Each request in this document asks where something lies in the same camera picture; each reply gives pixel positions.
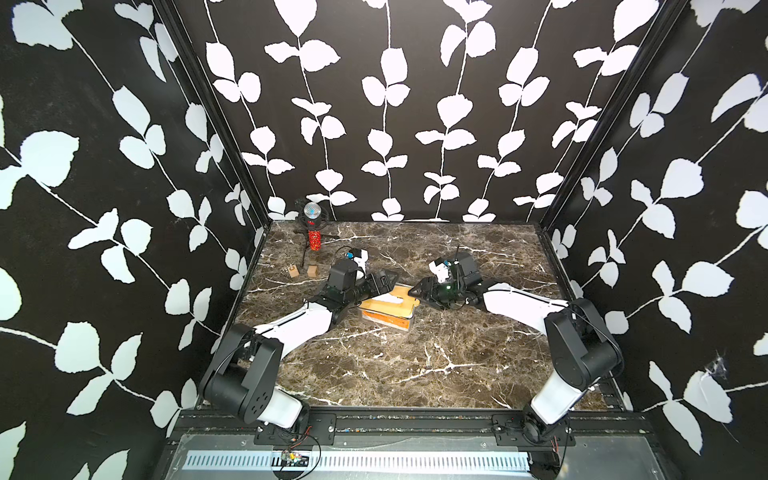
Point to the bamboo tissue box lid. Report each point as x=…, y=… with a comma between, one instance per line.
x=396, y=303

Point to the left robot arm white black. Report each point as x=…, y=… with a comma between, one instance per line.
x=241, y=378

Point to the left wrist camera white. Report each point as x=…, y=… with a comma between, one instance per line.
x=360, y=257

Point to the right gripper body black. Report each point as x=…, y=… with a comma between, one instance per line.
x=448, y=293

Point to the black front mounting rail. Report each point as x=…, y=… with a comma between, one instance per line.
x=329, y=425

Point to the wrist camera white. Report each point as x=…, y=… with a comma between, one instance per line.
x=440, y=268
x=360, y=257

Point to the orange tissue paper pack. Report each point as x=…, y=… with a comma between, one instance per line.
x=403, y=324

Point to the black microphone tripod stand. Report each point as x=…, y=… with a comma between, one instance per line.
x=302, y=229

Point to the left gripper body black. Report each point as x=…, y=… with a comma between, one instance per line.
x=362, y=289

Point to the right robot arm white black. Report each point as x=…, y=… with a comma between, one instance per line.
x=582, y=349

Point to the small circuit board with wires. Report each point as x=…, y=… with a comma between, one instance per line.
x=291, y=459

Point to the white perforated vent strip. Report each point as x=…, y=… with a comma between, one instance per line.
x=419, y=462

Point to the clear plastic tissue box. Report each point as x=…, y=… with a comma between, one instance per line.
x=394, y=309

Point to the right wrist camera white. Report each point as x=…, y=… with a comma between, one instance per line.
x=440, y=268

